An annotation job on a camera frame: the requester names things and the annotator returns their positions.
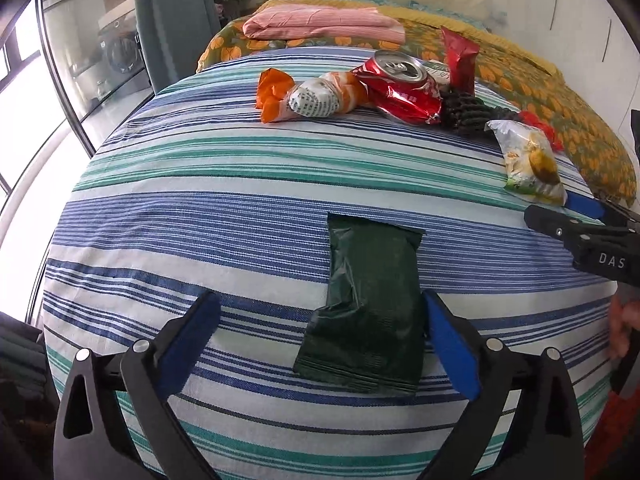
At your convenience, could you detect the white milk carton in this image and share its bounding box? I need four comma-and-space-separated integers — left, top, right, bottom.
423, 61, 450, 88

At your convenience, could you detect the crushed red soda can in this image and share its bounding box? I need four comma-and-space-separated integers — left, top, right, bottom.
352, 50, 442, 126

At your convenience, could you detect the person's right hand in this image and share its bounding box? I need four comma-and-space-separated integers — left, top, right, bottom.
608, 292, 640, 359

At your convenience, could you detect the orange white snack wrapper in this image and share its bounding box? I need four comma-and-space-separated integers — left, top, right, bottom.
255, 68, 370, 124

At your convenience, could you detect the white built-in wardrobe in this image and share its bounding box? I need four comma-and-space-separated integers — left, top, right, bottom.
495, 0, 639, 153

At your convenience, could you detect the bed with floral quilt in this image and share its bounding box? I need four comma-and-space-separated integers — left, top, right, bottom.
196, 6, 639, 204

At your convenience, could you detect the black framed glass sliding door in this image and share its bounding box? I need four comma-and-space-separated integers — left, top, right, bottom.
36, 0, 153, 156

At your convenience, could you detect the red plastic bag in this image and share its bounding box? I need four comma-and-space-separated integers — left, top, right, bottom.
518, 110, 563, 153

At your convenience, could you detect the striped blue green tablecloth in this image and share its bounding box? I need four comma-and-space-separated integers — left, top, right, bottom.
43, 47, 615, 479

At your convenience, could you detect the yellow white chip bag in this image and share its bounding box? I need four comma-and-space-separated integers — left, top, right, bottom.
485, 119, 566, 206

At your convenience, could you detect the dark green snack packet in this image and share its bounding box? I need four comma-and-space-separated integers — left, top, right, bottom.
293, 214, 426, 396

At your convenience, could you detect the black pinecone-like ball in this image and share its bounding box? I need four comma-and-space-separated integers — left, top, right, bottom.
440, 89, 518, 136

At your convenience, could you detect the blue grey curtain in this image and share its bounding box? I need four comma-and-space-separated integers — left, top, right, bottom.
134, 0, 220, 93

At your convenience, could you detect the folded pink blanket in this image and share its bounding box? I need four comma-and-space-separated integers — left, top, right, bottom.
242, 3, 406, 44

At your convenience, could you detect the washing machine behind glass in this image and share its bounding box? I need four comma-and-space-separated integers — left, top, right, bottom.
99, 18, 142, 75

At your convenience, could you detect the red snack bag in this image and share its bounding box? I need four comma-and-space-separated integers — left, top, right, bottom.
442, 27, 480, 94

